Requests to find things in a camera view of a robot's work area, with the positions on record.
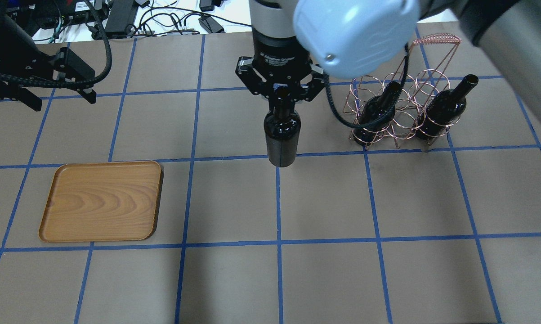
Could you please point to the wooden tray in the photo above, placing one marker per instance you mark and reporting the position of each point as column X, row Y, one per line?
column 102, row 202

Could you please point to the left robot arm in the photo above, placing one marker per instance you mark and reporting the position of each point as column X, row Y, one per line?
column 14, row 39

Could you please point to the copper wire bottle basket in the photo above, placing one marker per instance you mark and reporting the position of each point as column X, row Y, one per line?
column 422, row 84

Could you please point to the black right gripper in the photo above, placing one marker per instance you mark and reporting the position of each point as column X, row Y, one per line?
column 277, row 56

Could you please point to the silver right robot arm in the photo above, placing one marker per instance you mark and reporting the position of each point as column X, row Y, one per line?
column 350, row 38

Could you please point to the dark wine bottle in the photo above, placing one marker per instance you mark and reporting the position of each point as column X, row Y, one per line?
column 445, row 108
column 282, row 125
column 378, row 113

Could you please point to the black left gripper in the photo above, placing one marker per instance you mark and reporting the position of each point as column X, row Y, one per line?
column 0, row 67

